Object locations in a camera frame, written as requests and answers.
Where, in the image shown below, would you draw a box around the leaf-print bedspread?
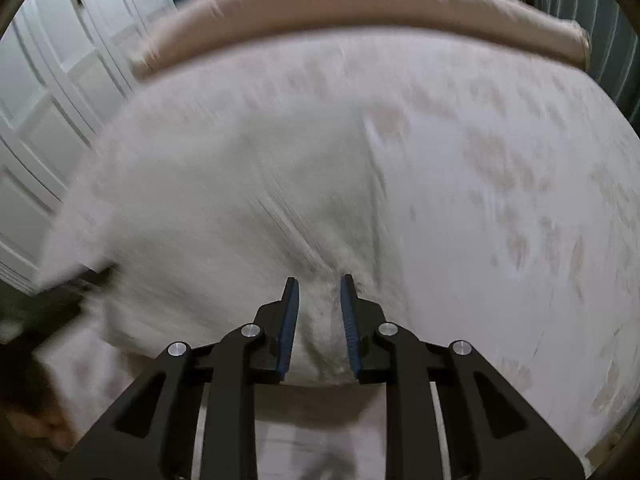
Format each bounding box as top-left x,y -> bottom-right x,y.
35,25 -> 640,480

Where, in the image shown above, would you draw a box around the white fuzzy garment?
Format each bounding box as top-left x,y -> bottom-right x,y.
40,105 -> 413,391

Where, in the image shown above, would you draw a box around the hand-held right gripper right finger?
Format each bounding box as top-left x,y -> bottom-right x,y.
340,274 -> 586,480

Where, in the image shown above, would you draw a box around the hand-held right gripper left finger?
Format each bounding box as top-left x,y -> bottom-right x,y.
59,276 -> 301,480

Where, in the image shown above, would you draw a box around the white panelled wardrobe doors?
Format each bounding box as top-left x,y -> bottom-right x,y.
0,0 -> 180,297

